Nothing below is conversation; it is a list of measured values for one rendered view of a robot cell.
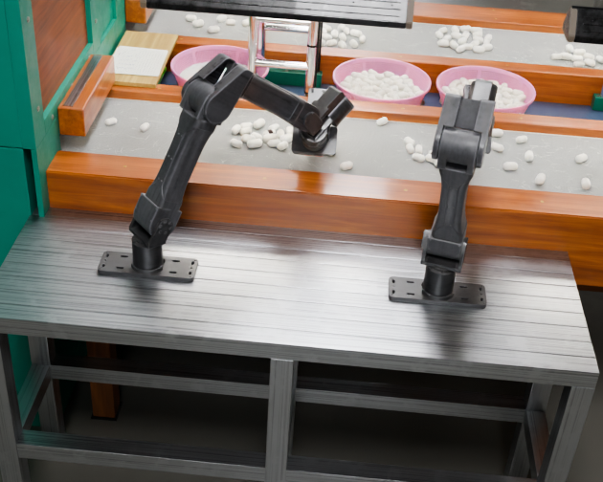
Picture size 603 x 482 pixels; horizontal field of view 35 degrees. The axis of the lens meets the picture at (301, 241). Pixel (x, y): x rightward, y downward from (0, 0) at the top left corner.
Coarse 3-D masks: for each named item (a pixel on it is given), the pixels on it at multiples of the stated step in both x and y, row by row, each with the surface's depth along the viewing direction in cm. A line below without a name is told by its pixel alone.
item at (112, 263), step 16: (112, 256) 200; (128, 256) 200; (144, 256) 194; (160, 256) 196; (112, 272) 196; (128, 272) 196; (144, 272) 195; (160, 272) 197; (176, 272) 197; (192, 272) 197
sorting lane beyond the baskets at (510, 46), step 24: (144, 24) 287; (168, 24) 288; (216, 24) 290; (240, 24) 291; (336, 24) 295; (432, 24) 299; (360, 48) 281; (384, 48) 282; (408, 48) 283; (432, 48) 284; (504, 48) 287; (528, 48) 288; (552, 48) 289; (576, 48) 290; (600, 48) 291
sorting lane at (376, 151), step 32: (96, 128) 233; (128, 128) 234; (160, 128) 234; (224, 128) 236; (352, 128) 240; (384, 128) 241; (416, 128) 242; (224, 160) 224; (256, 160) 224; (288, 160) 225; (320, 160) 226; (352, 160) 227; (384, 160) 228; (512, 160) 231; (544, 160) 232; (576, 192) 220
